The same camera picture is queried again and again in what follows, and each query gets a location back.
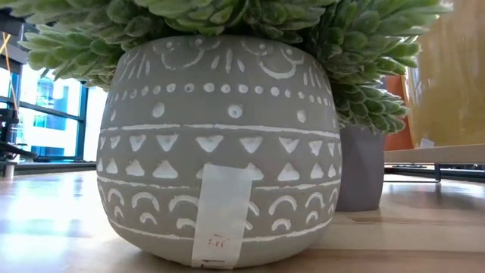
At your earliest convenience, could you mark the lavender ceramic mug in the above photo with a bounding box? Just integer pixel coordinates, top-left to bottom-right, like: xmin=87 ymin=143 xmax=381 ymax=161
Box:
xmin=335 ymin=124 xmax=386 ymax=212

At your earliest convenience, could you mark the succulent plant patterned grey pot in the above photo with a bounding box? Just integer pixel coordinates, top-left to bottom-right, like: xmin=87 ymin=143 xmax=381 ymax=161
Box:
xmin=0 ymin=0 xmax=454 ymax=269

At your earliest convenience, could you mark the yellow cord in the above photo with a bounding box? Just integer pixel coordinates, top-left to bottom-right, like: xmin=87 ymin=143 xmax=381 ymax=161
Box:
xmin=0 ymin=32 xmax=20 ymax=115

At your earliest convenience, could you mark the white paper tape label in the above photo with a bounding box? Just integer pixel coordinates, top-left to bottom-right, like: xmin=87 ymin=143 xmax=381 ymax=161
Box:
xmin=190 ymin=163 xmax=254 ymax=269

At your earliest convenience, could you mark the teal window frame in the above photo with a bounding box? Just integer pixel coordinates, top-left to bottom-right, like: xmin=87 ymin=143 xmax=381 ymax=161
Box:
xmin=0 ymin=77 xmax=90 ymax=162

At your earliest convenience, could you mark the wooden riser shelf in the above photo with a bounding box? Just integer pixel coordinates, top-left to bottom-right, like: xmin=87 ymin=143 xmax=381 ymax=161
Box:
xmin=383 ymin=143 xmax=485 ymax=184

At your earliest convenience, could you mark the orange faceted mug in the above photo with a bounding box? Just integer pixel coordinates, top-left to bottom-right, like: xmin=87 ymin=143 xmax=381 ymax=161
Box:
xmin=383 ymin=74 xmax=416 ymax=152

